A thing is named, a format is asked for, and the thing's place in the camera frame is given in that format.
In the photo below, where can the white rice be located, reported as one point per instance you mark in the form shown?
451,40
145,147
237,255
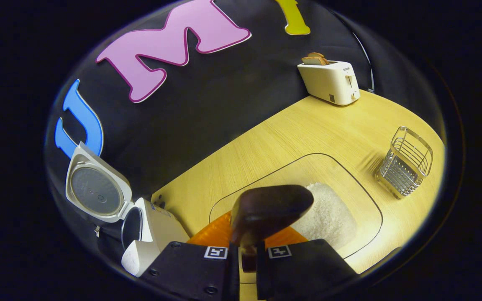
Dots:
329,217

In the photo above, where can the clear plastic rice container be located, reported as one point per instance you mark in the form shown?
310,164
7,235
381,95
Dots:
364,209

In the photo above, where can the silver cloth clip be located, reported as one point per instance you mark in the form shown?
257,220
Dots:
97,230

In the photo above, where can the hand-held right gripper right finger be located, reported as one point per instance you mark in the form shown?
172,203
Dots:
299,271

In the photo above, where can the white rice cooker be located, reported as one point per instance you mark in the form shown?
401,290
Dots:
161,225

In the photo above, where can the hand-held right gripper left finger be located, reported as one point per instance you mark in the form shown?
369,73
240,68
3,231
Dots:
191,267

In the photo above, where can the brown wooden spoon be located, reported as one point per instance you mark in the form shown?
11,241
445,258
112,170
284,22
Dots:
270,209

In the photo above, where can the white toaster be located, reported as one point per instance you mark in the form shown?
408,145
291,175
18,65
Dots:
329,81

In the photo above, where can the dark inner cooking pot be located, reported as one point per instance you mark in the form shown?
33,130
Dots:
130,230

